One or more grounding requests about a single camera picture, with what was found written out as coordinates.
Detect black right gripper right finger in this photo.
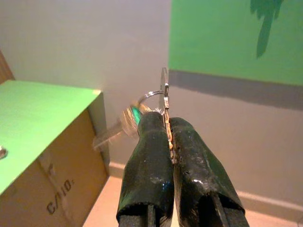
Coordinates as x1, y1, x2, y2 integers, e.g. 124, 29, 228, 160
169, 116, 250, 227

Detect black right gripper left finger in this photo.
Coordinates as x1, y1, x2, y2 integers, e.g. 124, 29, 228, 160
116, 111, 175, 227

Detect key bunch with green key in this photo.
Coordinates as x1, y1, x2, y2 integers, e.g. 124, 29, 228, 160
92, 67, 178, 165

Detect brown cardboard box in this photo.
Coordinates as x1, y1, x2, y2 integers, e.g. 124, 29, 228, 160
0, 92, 111, 227

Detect brown wooden door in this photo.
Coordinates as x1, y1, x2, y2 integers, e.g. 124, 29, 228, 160
0, 49, 15, 85

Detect green wall board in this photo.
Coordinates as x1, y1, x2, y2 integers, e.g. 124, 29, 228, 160
168, 0, 303, 86

